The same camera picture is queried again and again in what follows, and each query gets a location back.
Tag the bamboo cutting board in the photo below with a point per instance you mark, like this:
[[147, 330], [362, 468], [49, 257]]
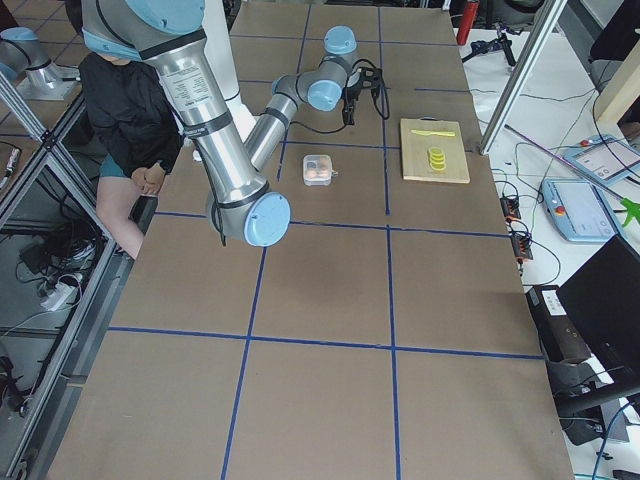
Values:
[[415, 156]]

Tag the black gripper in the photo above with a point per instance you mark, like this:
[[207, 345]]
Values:
[[353, 87]]

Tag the brown egg upper box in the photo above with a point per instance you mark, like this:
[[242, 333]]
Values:
[[325, 173]]

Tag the black computer monitor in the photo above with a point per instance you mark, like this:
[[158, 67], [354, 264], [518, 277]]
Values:
[[602, 300]]

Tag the seated person in black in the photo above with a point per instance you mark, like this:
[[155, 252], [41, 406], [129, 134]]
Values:
[[131, 117]]

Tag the blue teach pendant near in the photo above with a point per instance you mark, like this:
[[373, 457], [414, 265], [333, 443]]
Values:
[[578, 211]]

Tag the blue teach pendant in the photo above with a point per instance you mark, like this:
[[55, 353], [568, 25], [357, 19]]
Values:
[[578, 211], [607, 159]]

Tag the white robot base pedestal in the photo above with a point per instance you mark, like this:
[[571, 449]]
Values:
[[235, 75]]

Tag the red bottle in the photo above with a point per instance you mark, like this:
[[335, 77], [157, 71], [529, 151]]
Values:
[[467, 21]]

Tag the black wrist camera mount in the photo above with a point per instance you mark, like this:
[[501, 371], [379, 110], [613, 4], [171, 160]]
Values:
[[372, 81]]

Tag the aluminium frame post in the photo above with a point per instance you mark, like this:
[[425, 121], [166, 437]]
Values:
[[549, 14]]

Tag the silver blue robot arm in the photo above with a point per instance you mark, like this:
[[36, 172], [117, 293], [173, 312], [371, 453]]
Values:
[[187, 43], [321, 88]]

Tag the blue teach pendant far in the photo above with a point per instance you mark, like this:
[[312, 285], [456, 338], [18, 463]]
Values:
[[607, 159]]

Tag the clear plastic egg box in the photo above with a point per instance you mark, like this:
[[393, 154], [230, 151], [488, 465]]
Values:
[[309, 162]]

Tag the yellow plastic knife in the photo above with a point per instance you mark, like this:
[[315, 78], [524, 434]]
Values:
[[433, 133]]

